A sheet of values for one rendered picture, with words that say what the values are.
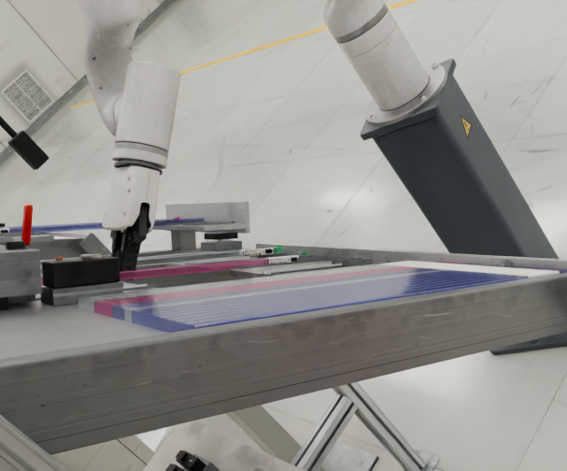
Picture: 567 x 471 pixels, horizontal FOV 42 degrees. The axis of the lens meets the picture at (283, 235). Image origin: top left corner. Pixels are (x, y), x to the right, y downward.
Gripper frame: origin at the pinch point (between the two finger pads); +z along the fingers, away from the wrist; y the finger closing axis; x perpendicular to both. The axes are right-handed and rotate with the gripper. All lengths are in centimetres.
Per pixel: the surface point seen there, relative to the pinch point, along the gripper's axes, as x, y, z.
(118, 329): -19, 49, 6
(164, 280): 11.5, -8.7, 1.4
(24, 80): 152, -758, -199
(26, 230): -14.0, -4.5, -3.1
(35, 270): -21.2, 29.1, 2.1
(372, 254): 31.0, 21.7, -7.1
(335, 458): 82, -41, 41
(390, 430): 74, -14, 27
